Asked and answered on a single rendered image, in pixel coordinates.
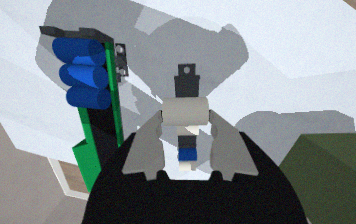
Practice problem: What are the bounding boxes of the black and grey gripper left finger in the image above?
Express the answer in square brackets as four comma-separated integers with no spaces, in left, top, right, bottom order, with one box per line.
[81,110,165,224]

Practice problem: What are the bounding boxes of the blue cylinder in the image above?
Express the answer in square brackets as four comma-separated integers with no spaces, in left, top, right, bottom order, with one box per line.
[52,37,106,66]
[59,64,109,89]
[178,148,197,161]
[66,87,111,110]

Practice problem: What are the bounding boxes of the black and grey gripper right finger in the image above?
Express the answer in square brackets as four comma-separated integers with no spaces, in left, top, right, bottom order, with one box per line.
[209,109,308,224]

